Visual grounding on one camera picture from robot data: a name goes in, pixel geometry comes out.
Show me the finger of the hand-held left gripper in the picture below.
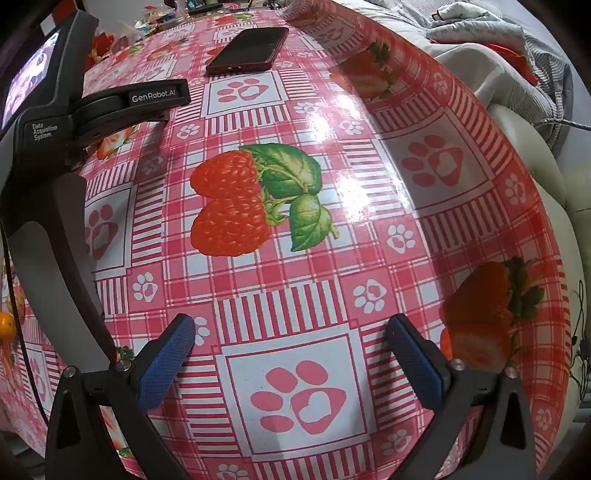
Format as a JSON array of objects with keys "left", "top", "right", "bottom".
[{"left": 78, "top": 110, "right": 170, "bottom": 141}]

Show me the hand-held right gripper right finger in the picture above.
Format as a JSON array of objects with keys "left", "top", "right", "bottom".
[{"left": 387, "top": 314, "right": 539, "bottom": 480}]

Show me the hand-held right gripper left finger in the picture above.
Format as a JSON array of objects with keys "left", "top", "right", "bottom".
[{"left": 44, "top": 314, "right": 195, "bottom": 480}]

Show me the small tangerine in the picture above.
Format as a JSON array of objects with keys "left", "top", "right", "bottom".
[{"left": 0, "top": 310, "right": 18, "bottom": 342}]

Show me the lit screen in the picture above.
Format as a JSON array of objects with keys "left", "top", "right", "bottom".
[{"left": 2, "top": 31, "right": 62, "bottom": 130}]

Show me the strawberry print checked tablecloth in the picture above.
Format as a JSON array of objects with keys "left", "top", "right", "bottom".
[{"left": 0, "top": 0, "right": 575, "bottom": 480}]

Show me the dark smartphone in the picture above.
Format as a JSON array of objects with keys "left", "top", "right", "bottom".
[{"left": 205, "top": 26, "right": 290, "bottom": 77}]

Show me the beige sofa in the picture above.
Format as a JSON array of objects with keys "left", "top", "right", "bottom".
[{"left": 434, "top": 41, "right": 591, "bottom": 425}]

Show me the red cloth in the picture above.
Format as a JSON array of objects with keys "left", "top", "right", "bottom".
[{"left": 482, "top": 41, "right": 539, "bottom": 86}]

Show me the grey striped blanket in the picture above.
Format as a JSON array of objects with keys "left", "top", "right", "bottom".
[{"left": 480, "top": 9, "right": 578, "bottom": 139}]

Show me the light grey cloth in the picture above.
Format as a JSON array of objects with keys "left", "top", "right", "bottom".
[{"left": 369, "top": 0, "right": 532, "bottom": 70}]

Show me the thin dark cord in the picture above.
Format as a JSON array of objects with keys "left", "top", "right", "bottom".
[{"left": 563, "top": 277, "right": 589, "bottom": 407}]

